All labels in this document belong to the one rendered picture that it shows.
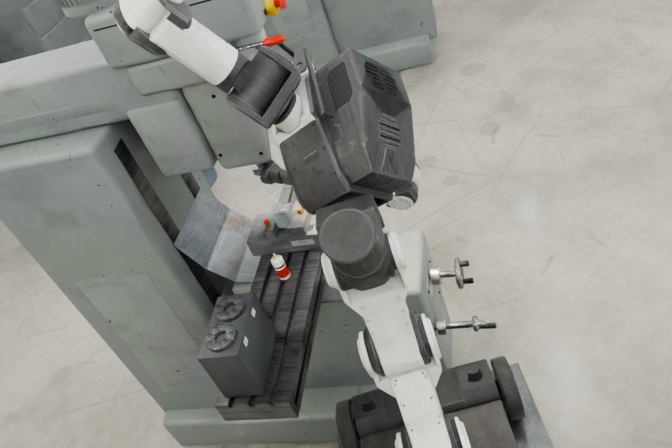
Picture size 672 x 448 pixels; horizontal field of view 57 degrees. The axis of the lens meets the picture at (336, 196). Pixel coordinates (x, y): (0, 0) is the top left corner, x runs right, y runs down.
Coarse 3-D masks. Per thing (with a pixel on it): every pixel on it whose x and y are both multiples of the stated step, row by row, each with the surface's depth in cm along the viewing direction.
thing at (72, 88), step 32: (0, 64) 203; (32, 64) 192; (64, 64) 183; (96, 64) 175; (0, 96) 187; (32, 96) 185; (64, 96) 184; (96, 96) 182; (128, 96) 180; (160, 96) 179; (0, 128) 195; (32, 128) 193; (64, 128) 192
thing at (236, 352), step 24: (216, 312) 175; (240, 312) 172; (264, 312) 182; (216, 336) 168; (240, 336) 166; (264, 336) 180; (216, 360) 164; (240, 360) 163; (264, 360) 177; (216, 384) 172; (240, 384) 171; (264, 384) 174
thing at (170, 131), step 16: (128, 112) 184; (144, 112) 182; (160, 112) 181; (176, 112) 181; (192, 112) 185; (144, 128) 186; (160, 128) 185; (176, 128) 184; (192, 128) 184; (160, 144) 189; (176, 144) 188; (192, 144) 188; (208, 144) 191; (160, 160) 194; (176, 160) 193; (192, 160) 192; (208, 160) 191
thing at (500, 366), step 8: (496, 360) 199; (504, 360) 197; (496, 368) 195; (504, 368) 194; (496, 376) 196; (504, 376) 192; (512, 376) 192; (504, 384) 191; (512, 384) 191; (504, 392) 190; (512, 392) 190; (504, 400) 204; (512, 400) 190; (520, 400) 190; (512, 408) 190; (520, 408) 190; (512, 416) 192; (520, 416) 193
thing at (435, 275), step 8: (456, 264) 221; (464, 264) 221; (432, 272) 225; (440, 272) 227; (448, 272) 226; (456, 272) 220; (432, 280) 225; (440, 280) 226; (456, 280) 221; (464, 280) 227; (472, 280) 226
